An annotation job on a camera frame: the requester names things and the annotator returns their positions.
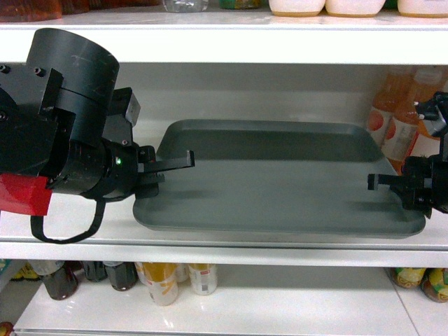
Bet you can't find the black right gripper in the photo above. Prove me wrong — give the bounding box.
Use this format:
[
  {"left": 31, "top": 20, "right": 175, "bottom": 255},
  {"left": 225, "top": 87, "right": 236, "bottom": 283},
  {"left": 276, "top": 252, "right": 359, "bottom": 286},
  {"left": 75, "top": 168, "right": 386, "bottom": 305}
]
[{"left": 367, "top": 91, "right": 447, "bottom": 217}]

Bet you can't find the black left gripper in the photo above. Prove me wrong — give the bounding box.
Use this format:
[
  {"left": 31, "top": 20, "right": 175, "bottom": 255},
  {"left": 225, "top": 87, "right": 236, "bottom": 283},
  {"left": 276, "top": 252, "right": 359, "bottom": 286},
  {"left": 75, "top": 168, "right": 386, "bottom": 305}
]
[{"left": 48, "top": 87, "right": 195, "bottom": 202}]

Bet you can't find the grey silver tray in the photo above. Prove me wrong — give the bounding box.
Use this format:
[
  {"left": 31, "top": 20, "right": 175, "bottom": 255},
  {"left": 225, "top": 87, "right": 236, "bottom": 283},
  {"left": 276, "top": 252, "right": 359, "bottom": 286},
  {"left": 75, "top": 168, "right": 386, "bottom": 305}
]
[{"left": 133, "top": 120, "right": 426, "bottom": 238}]

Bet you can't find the orange juice bottle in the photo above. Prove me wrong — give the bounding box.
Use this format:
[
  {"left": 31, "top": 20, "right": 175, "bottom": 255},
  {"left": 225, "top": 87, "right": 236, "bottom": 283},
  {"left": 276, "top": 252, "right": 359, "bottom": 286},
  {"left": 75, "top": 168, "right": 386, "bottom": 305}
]
[{"left": 365, "top": 68, "right": 421, "bottom": 176}]

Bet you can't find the yellow label drink bottle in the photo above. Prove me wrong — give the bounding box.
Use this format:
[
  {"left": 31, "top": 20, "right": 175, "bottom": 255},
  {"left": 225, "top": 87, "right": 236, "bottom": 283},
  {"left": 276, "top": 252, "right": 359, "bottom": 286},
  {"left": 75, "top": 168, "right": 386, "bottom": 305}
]
[{"left": 143, "top": 262, "right": 179, "bottom": 306}]

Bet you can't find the white yellow drink bottle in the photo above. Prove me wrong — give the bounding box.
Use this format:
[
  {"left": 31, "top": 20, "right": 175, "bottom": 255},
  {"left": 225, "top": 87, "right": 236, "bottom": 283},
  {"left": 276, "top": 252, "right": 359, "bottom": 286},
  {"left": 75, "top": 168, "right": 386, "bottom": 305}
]
[{"left": 188, "top": 263, "right": 218, "bottom": 295}]

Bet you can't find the dark cola bottle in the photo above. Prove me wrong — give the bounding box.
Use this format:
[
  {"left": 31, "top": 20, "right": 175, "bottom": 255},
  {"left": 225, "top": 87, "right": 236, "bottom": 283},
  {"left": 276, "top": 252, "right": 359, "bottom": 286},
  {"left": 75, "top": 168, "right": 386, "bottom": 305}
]
[{"left": 103, "top": 261, "right": 138, "bottom": 291}]

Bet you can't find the white metal shelf unit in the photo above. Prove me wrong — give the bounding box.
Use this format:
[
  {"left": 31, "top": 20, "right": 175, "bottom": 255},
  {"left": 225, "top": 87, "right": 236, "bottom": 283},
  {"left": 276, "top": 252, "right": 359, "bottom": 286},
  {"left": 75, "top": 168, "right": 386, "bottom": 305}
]
[{"left": 1, "top": 4, "right": 447, "bottom": 335}]

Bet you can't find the red left wrist block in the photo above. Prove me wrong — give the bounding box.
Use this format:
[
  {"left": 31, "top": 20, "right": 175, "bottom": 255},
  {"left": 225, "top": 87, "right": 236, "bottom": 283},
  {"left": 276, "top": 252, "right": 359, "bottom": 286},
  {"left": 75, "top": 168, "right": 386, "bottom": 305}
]
[{"left": 1, "top": 174, "right": 52, "bottom": 216}]

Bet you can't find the clear water bottle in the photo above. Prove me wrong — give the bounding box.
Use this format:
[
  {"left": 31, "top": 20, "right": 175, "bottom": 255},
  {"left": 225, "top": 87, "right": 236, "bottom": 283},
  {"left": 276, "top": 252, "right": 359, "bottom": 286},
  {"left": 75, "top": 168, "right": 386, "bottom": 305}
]
[{"left": 162, "top": 0, "right": 209, "bottom": 13}]

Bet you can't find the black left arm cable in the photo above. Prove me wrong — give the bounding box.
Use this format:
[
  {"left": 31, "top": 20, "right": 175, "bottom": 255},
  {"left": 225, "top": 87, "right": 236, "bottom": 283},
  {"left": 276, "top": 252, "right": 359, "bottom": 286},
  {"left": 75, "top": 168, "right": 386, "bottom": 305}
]
[{"left": 29, "top": 199, "right": 107, "bottom": 245}]

